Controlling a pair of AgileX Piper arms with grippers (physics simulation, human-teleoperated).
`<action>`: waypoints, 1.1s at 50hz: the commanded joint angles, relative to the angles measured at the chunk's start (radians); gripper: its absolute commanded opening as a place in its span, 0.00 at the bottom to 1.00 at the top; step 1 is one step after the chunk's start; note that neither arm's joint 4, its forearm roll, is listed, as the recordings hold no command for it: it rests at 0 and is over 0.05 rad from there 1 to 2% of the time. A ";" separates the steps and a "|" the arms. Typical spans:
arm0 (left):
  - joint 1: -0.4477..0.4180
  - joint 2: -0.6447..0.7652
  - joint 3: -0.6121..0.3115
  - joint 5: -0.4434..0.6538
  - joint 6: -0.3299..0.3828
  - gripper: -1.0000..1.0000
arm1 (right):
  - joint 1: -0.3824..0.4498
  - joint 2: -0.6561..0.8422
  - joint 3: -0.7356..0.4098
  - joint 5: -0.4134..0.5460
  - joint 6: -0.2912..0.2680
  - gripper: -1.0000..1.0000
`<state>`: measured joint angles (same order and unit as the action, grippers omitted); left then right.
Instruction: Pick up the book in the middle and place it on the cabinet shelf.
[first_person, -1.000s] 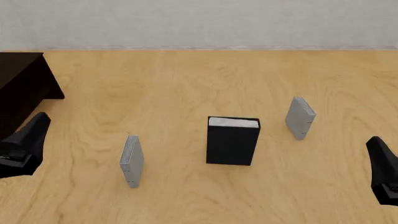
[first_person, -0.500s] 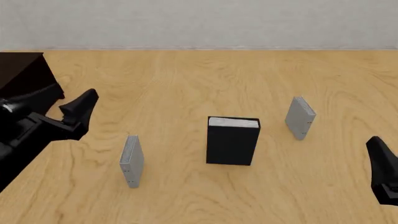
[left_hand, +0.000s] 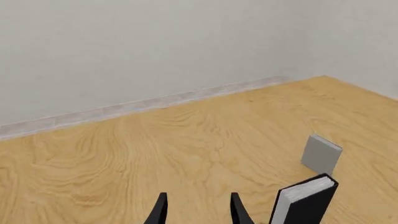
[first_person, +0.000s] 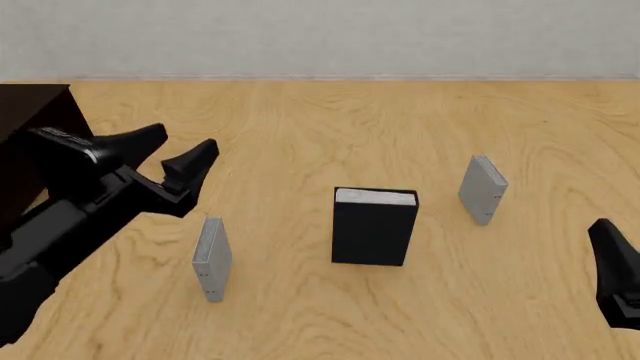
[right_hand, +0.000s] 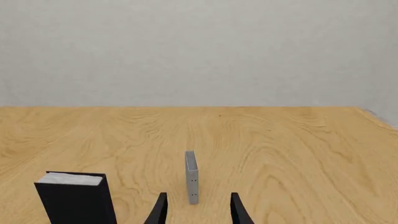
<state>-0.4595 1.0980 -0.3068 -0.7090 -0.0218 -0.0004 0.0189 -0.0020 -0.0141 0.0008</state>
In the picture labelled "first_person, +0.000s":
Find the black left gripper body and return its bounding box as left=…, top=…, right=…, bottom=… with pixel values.
left=96, top=165, right=197, bottom=219

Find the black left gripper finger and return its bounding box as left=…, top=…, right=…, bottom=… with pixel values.
left=91, top=122, right=169, bottom=171
left=160, top=138, right=221, bottom=197

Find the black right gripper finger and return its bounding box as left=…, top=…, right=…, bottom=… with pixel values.
left=587, top=217, right=640, bottom=302

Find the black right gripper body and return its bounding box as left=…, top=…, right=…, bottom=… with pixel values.
left=596, top=293, right=640, bottom=330

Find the dark brown wooden cabinet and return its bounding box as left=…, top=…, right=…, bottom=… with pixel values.
left=0, top=83, right=95, bottom=228

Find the black book with white pages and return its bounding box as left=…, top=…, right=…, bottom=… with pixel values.
left=330, top=186, right=421, bottom=268

